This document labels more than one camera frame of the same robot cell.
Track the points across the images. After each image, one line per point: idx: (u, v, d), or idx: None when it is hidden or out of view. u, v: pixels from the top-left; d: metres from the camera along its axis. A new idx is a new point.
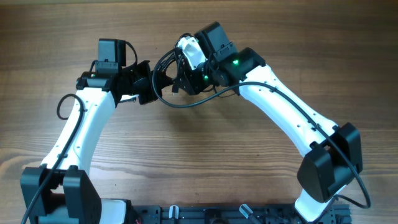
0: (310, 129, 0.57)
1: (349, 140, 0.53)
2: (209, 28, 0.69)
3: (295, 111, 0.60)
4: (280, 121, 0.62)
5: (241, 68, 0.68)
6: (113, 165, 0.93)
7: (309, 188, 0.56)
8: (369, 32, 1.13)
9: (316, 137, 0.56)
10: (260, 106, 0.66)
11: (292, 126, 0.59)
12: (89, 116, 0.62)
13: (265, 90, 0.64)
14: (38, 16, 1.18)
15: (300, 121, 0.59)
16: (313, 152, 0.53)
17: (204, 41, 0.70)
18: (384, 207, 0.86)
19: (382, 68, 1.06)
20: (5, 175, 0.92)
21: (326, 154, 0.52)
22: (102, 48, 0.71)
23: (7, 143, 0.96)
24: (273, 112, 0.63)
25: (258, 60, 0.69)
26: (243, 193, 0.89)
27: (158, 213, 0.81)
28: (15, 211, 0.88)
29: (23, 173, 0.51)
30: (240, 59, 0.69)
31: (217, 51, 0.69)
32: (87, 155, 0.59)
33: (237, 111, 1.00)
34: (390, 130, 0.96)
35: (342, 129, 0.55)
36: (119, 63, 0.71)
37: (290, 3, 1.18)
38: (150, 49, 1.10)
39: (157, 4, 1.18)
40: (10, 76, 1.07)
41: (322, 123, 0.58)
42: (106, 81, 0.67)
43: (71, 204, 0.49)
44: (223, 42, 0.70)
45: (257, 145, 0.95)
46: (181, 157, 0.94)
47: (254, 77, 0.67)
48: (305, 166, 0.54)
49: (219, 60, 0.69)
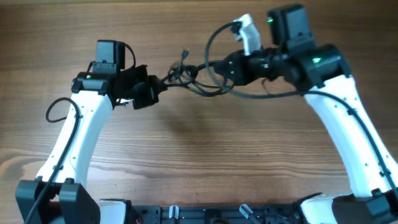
0: (379, 173, 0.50)
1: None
2: (290, 10, 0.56)
3: (368, 145, 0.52)
4: (345, 145, 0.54)
5: (319, 69, 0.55)
6: (114, 165, 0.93)
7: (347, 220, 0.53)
8: (370, 32, 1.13)
9: (382, 183, 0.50)
10: (325, 119, 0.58)
11: (359, 160, 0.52)
12: (84, 124, 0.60)
13: (341, 111, 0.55)
14: (37, 15, 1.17)
15: (369, 158, 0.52)
16: (374, 199, 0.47)
17: (278, 25, 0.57)
18: None
19: (382, 69, 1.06)
20: (5, 175, 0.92)
21: (384, 206, 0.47)
22: (99, 49, 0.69)
23: (7, 144, 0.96)
24: (341, 133, 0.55)
25: (341, 61, 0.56)
26: (242, 194, 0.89)
27: (158, 213, 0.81)
28: (15, 212, 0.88)
29: (18, 186, 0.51)
30: (323, 57, 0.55)
31: (293, 39, 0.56)
32: (84, 163, 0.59)
33: (237, 111, 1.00)
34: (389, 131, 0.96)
35: None
36: (117, 64, 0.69)
37: (291, 3, 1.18)
38: (150, 49, 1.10)
39: (157, 4, 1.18)
40: (10, 76, 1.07)
41: (392, 169, 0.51)
42: (102, 83, 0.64)
43: (69, 217, 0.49)
44: (302, 29, 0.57)
45: (257, 145, 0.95)
46: (181, 157, 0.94)
47: (332, 89, 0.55)
48: (356, 203, 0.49)
49: (292, 51, 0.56)
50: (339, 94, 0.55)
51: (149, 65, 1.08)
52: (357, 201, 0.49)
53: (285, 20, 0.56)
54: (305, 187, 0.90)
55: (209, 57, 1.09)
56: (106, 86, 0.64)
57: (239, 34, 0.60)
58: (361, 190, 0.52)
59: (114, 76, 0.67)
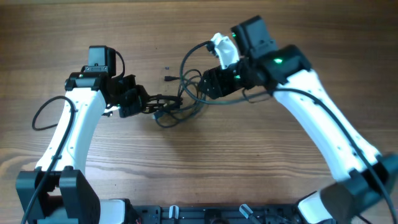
0: (352, 154, 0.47)
1: (390, 173, 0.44)
2: (249, 23, 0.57)
3: (337, 130, 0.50)
4: (318, 135, 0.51)
5: (283, 68, 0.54)
6: (114, 166, 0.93)
7: (336, 209, 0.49)
8: (370, 32, 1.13)
9: (356, 162, 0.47)
10: (296, 114, 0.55)
11: (331, 145, 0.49)
12: (80, 116, 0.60)
13: (306, 100, 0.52)
14: (37, 15, 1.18)
15: (341, 141, 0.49)
16: (352, 179, 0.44)
17: (242, 38, 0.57)
18: (384, 207, 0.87)
19: (382, 69, 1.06)
20: (5, 175, 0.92)
21: (364, 184, 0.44)
22: (91, 54, 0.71)
23: (7, 144, 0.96)
24: (311, 124, 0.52)
25: (302, 60, 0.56)
26: (242, 193, 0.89)
27: (158, 213, 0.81)
28: (16, 211, 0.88)
29: (18, 177, 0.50)
30: (284, 58, 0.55)
31: (255, 47, 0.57)
32: (82, 154, 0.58)
33: (237, 111, 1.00)
34: (389, 131, 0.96)
35: (387, 160, 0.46)
36: (109, 67, 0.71)
37: (291, 3, 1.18)
38: (150, 49, 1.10)
39: (157, 4, 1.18)
40: (10, 76, 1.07)
41: (364, 148, 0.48)
42: (94, 79, 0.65)
43: (69, 205, 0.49)
44: (263, 37, 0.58)
45: (257, 145, 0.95)
46: (181, 157, 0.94)
47: (296, 83, 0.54)
48: (339, 188, 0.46)
49: (256, 58, 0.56)
50: (304, 87, 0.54)
51: (149, 65, 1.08)
52: (340, 185, 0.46)
53: (246, 32, 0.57)
54: (305, 187, 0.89)
55: (210, 57, 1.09)
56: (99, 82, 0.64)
57: (214, 50, 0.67)
58: (339, 174, 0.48)
59: (106, 74, 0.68)
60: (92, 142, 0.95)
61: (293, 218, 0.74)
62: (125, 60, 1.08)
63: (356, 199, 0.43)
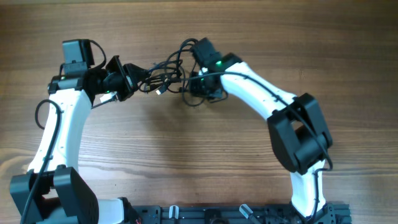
0: (273, 101, 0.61)
1: (307, 108, 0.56)
2: (199, 43, 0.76)
3: (262, 91, 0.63)
4: (250, 101, 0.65)
5: (224, 66, 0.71)
6: (113, 165, 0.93)
7: (280, 154, 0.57)
8: (370, 32, 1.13)
9: (277, 106, 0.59)
10: (237, 93, 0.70)
11: (259, 101, 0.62)
12: (67, 116, 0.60)
13: (240, 79, 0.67)
14: (37, 15, 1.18)
15: (264, 96, 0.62)
16: (274, 116, 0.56)
17: (196, 53, 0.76)
18: (385, 207, 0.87)
19: (382, 69, 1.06)
20: (5, 175, 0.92)
21: (285, 119, 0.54)
22: (66, 50, 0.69)
23: (7, 144, 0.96)
24: (244, 94, 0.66)
25: (237, 59, 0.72)
26: (242, 193, 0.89)
27: (158, 213, 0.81)
28: (16, 211, 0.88)
29: (12, 182, 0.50)
30: (222, 60, 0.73)
31: (206, 59, 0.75)
32: (73, 154, 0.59)
33: (237, 111, 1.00)
34: (389, 131, 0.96)
35: (303, 99, 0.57)
36: (87, 61, 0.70)
37: (290, 3, 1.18)
38: (150, 49, 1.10)
39: (157, 4, 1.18)
40: (10, 76, 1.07)
41: (282, 95, 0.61)
42: (77, 80, 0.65)
43: (67, 203, 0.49)
44: (211, 51, 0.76)
45: (257, 145, 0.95)
46: (180, 157, 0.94)
47: (232, 70, 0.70)
48: (271, 132, 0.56)
49: (207, 66, 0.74)
50: (238, 70, 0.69)
51: (148, 65, 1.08)
52: (268, 127, 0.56)
53: (197, 50, 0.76)
54: None
55: None
56: (82, 82, 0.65)
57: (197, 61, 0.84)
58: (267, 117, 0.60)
59: (87, 74, 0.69)
60: (91, 142, 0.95)
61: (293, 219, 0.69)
62: (125, 60, 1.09)
63: (279, 130, 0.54)
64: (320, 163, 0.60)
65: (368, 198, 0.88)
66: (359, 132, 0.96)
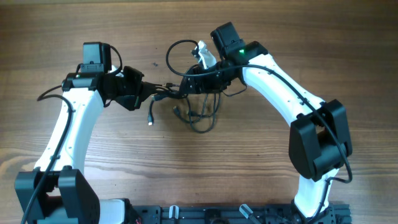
0: (299, 103, 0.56)
1: (334, 116, 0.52)
2: (222, 27, 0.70)
3: (288, 89, 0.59)
4: (273, 98, 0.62)
5: (247, 56, 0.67)
6: (113, 165, 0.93)
7: (298, 160, 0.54)
8: (370, 32, 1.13)
9: (302, 109, 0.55)
10: (259, 88, 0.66)
11: (283, 101, 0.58)
12: (78, 116, 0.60)
13: (263, 73, 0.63)
14: (37, 15, 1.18)
15: (290, 96, 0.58)
16: (300, 120, 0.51)
17: (217, 38, 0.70)
18: (385, 207, 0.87)
19: (382, 68, 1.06)
20: (5, 175, 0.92)
21: (311, 124, 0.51)
22: (86, 51, 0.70)
23: (7, 143, 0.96)
24: (268, 90, 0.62)
25: (262, 49, 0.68)
26: (242, 193, 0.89)
27: (158, 213, 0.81)
28: (16, 211, 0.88)
29: (17, 178, 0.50)
30: (245, 48, 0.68)
31: (228, 45, 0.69)
32: (80, 154, 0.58)
33: (237, 110, 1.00)
34: (389, 130, 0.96)
35: (329, 105, 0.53)
36: (104, 65, 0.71)
37: (291, 3, 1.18)
38: (150, 49, 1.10)
39: (157, 4, 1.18)
40: (10, 76, 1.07)
41: (310, 98, 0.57)
42: (91, 80, 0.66)
43: (69, 205, 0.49)
44: (234, 38, 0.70)
45: (257, 145, 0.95)
46: (180, 157, 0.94)
47: (255, 62, 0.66)
48: (293, 135, 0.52)
49: (228, 54, 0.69)
50: (262, 63, 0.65)
51: (148, 65, 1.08)
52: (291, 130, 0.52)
53: (221, 35, 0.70)
54: None
55: None
56: (96, 83, 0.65)
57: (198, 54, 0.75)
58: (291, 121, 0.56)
59: (102, 74, 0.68)
60: (92, 142, 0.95)
61: (293, 218, 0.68)
62: (125, 60, 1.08)
63: (302, 136, 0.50)
64: (334, 172, 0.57)
65: (369, 197, 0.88)
66: (358, 131, 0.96)
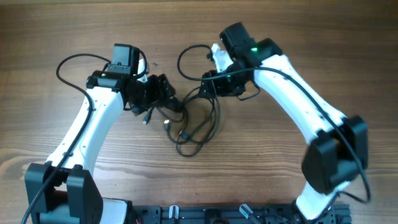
0: (318, 116, 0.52)
1: (356, 134, 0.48)
2: (232, 28, 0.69)
3: (306, 99, 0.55)
4: (290, 107, 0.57)
5: (259, 56, 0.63)
6: (114, 165, 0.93)
7: (314, 178, 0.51)
8: (370, 32, 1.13)
9: (322, 123, 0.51)
10: (272, 93, 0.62)
11: (301, 112, 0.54)
12: (97, 116, 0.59)
13: (280, 78, 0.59)
14: (37, 15, 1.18)
15: (308, 107, 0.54)
16: (320, 137, 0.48)
17: (227, 40, 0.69)
18: (384, 207, 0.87)
19: (382, 68, 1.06)
20: (5, 175, 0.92)
21: (331, 142, 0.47)
22: (115, 51, 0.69)
23: (7, 143, 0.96)
24: (283, 97, 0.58)
25: (275, 48, 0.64)
26: (242, 193, 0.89)
27: (158, 213, 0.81)
28: (16, 211, 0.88)
29: (28, 169, 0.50)
30: (259, 47, 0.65)
31: (238, 46, 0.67)
32: (92, 155, 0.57)
33: (237, 111, 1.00)
34: (389, 130, 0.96)
35: (351, 122, 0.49)
36: (132, 68, 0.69)
37: (291, 3, 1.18)
38: (150, 49, 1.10)
39: (157, 4, 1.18)
40: (10, 76, 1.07)
41: (329, 112, 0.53)
42: (116, 81, 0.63)
43: (74, 203, 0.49)
44: (245, 38, 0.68)
45: (257, 145, 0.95)
46: (181, 157, 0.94)
47: (270, 64, 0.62)
48: (311, 151, 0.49)
49: (238, 53, 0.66)
50: (278, 67, 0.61)
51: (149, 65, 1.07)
52: (310, 146, 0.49)
53: (230, 37, 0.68)
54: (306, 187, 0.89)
55: None
56: (120, 84, 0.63)
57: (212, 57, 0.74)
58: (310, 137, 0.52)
59: (129, 77, 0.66)
60: None
61: (293, 217, 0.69)
62: None
63: (323, 155, 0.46)
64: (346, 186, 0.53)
65: (368, 197, 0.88)
66: None
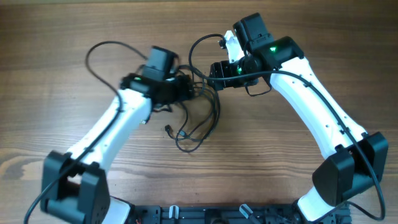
0: (339, 131, 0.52)
1: (375, 150, 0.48)
2: (249, 19, 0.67)
3: (326, 111, 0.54)
4: (309, 117, 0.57)
5: (278, 56, 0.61)
6: (114, 165, 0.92)
7: (326, 191, 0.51)
8: (370, 32, 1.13)
9: (343, 139, 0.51)
10: (288, 98, 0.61)
11: (320, 124, 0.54)
12: (125, 118, 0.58)
13: (299, 84, 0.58)
14: (37, 15, 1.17)
15: (329, 119, 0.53)
16: (339, 154, 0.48)
17: (242, 32, 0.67)
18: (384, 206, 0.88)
19: (382, 68, 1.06)
20: (5, 175, 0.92)
21: (349, 158, 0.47)
22: (153, 55, 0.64)
23: (7, 143, 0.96)
24: (301, 104, 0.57)
25: (297, 50, 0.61)
26: (242, 193, 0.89)
27: (158, 213, 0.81)
28: (16, 211, 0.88)
29: (49, 157, 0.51)
30: (278, 46, 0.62)
31: (254, 40, 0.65)
32: (112, 155, 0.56)
33: (237, 110, 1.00)
34: (388, 130, 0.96)
35: (372, 138, 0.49)
36: (165, 73, 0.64)
37: (291, 3, 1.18)
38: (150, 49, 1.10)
39: (157, 4, 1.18)
40: (9, 76, 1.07)
41: (351, 127, 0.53)
42: (148, 87, 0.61)
43: (83, 201, 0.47)
44: (261, 32, 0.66)
45: (257, 145, 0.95)
46: (181, 157, 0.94)
47: (288, 67, 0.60)
48: (326, 165, 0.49)
49: (254, 50, 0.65)
50: (298, 71, 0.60)
51: None
52: (326, 160, 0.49)
53: (246, 28, 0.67)
54: (305, 186, 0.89)
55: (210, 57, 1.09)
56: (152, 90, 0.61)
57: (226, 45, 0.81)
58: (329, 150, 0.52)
59: (160, 84, 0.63)
60: None
61: (293, 216, 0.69)
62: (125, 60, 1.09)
63: (340, 172, 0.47)
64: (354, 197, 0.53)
65: (369, 197, 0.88)
66: None
